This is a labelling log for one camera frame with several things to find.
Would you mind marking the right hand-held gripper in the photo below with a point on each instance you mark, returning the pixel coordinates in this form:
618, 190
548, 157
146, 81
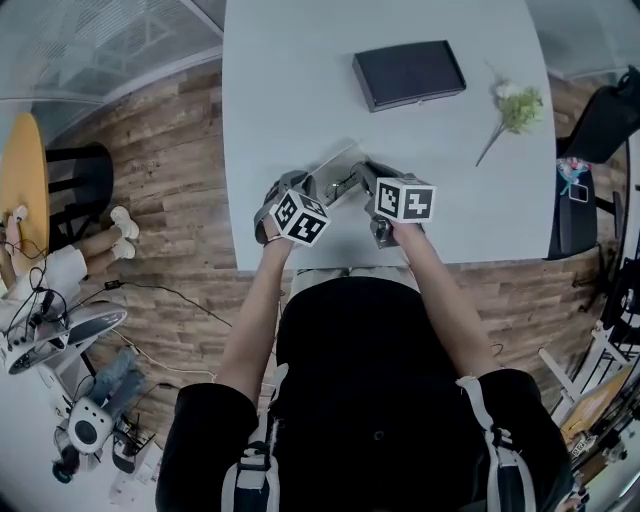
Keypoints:
405, 200

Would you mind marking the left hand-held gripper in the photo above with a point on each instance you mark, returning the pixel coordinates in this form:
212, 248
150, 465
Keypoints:
300, 217

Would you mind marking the thin black wire-frame eyeglasses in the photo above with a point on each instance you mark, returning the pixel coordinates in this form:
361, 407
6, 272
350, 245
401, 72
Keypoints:
342, 186

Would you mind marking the person's right forearm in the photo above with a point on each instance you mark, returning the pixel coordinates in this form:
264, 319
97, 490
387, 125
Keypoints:
445, 305

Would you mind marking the person's left forearm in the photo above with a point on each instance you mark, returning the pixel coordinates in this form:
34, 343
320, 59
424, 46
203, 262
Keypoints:
252, 320

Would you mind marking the black rectangular box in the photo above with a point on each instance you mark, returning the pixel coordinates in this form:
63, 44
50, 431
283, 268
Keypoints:
407, 72

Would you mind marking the white and green flower sprig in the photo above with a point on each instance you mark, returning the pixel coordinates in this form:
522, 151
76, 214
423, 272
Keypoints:
520, 107

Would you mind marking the colourful snack packet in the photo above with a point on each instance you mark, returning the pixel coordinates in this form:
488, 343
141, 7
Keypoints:
572, 169

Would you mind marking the person's black shirt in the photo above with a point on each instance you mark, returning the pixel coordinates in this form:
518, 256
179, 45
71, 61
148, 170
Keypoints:
370, 390

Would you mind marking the black office chair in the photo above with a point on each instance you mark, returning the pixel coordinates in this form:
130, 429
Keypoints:
595, 130

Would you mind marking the round wooden table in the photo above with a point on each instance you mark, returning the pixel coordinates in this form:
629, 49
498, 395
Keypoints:
22, 180

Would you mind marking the grey and white gripper device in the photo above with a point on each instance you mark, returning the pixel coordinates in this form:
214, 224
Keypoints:
60, 335

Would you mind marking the white metal rack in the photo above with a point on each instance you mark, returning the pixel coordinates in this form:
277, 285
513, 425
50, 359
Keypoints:
595, 360

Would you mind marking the white round device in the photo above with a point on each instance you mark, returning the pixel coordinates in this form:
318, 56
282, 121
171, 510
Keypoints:
89, 427

